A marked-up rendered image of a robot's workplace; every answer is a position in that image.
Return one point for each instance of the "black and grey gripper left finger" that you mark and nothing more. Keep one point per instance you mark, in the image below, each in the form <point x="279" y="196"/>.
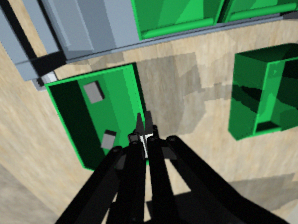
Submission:
<point x="92" y="202"/>

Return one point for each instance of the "green open-front bin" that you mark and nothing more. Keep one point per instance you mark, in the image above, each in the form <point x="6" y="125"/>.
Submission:
<point x="161" y="17"/>
<point x="230" y="12"/>
<point x="277" y="110"/>
<point x="85" y="123"/>

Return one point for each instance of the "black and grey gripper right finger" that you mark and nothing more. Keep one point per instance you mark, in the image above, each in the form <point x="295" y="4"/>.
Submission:
<point x="220" y="200"/>

